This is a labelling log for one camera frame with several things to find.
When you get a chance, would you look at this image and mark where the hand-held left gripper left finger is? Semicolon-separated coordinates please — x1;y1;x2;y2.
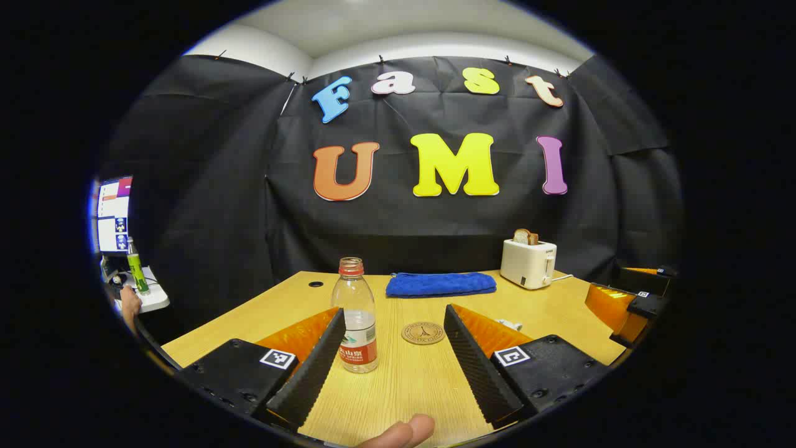
179;306;347;433

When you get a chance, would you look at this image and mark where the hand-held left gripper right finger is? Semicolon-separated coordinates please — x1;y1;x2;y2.
443;303;615;430

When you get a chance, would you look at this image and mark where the clear plastic water bottle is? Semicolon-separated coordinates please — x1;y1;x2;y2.
331;257;379;374

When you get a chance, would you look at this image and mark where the round wooden coaster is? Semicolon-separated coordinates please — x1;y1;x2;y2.
401;321;446;345

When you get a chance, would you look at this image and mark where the green bottle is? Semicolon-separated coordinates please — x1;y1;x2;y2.
126;236;150;295

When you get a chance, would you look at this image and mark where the blue folded towel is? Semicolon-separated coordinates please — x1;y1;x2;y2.
386;272;498;299

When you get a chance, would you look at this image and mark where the white toaster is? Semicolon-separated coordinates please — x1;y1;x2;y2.
500;239;558;291

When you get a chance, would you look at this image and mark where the white side table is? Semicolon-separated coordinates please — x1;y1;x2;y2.
112;266;170;314

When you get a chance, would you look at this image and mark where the computer monitor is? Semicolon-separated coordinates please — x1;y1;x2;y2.
93;176;134;254

